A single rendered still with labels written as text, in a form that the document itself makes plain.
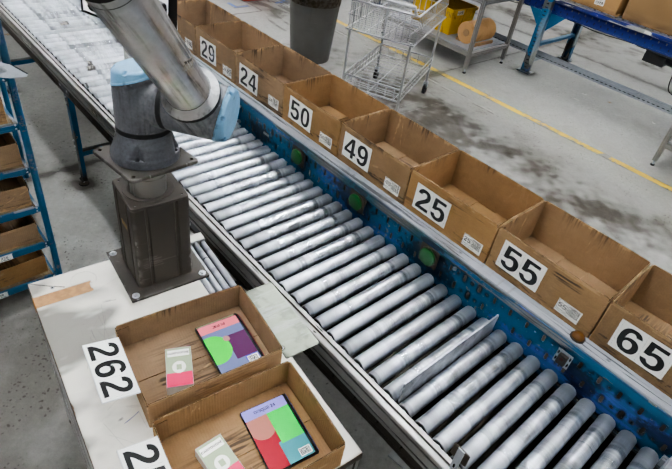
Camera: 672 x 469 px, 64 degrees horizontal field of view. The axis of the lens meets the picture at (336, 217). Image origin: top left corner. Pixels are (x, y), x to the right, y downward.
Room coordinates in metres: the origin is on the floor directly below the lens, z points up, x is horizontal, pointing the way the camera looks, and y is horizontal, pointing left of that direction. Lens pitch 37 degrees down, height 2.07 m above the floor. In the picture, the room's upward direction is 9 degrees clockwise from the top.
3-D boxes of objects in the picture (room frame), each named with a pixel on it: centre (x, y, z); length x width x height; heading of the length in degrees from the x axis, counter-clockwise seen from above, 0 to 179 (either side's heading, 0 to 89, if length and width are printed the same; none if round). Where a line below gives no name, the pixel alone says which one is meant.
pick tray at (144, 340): (0.95, 0.32, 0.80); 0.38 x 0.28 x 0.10; 129
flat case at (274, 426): (0.76, 0.06, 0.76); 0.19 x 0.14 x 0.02; 38
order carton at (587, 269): (1.40, -0.78, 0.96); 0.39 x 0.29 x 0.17; 47
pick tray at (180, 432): (0.70, 0.12, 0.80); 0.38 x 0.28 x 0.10; 129
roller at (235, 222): (1.76, 0.26, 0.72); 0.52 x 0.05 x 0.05; 137
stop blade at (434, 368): (1.11, -0.42, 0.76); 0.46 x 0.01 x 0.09; 137
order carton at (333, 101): (2.22, 0.08, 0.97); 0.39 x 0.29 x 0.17; 47
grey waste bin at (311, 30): (5.34, 0.54, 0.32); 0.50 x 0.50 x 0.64
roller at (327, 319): (1.35, -0.17, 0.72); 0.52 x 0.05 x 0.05; 137
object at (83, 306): (0.94, 0.38, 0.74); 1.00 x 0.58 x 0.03; 41
